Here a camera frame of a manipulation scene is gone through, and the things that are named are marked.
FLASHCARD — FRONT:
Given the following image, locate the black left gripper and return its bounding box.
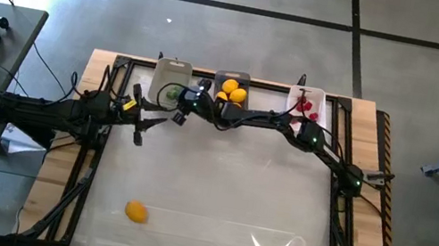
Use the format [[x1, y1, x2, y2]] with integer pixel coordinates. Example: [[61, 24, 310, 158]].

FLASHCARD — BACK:
[[113, 81, 174, 152]]

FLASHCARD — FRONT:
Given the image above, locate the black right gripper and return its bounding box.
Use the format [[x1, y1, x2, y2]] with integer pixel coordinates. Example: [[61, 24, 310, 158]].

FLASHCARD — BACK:
[[171, 74, 221, 132]]

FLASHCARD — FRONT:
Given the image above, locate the dark grey plastic basket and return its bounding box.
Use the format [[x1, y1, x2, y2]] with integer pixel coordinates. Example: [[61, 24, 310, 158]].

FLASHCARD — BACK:
[[209, 66, 254, 115]]

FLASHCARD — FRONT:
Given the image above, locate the light grey plastic basket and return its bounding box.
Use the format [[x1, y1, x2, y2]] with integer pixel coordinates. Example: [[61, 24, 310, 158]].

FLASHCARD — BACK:
[[145, 54, 195, 111]]

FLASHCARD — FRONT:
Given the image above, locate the orange mango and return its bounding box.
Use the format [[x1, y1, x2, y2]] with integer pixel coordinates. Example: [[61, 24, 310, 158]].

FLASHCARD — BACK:
[[121, 198, 151, 226]]

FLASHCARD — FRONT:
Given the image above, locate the white paper sheet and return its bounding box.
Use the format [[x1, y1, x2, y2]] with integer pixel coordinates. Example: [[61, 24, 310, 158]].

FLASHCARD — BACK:
[[0, 120, 62, 162]]

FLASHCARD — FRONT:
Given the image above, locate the white plastic basket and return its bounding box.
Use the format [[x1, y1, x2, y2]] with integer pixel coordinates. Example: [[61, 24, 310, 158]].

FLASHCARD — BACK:
[[281, 82, 334, 138]]

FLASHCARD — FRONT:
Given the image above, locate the black metal table frame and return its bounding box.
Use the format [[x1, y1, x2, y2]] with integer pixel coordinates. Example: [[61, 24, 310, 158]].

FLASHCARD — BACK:
[[16, 42, 420, 246]]

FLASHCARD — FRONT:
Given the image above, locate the grey arm base bracket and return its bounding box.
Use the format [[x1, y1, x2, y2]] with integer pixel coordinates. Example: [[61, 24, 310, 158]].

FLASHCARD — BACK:
[[356, 167, 396, 189]]

